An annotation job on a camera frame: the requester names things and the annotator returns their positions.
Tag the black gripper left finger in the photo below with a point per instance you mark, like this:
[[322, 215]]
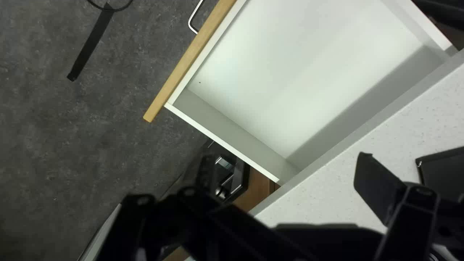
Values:
[[133, 227]]

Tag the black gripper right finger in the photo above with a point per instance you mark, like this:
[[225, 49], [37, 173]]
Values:
[[386, 194]]

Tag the white drawer with wooden front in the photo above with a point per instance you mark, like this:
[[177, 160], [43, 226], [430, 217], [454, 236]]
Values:
[[299, 73]]

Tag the black metal stand base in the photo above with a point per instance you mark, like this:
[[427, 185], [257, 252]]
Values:
[[212, 175]]

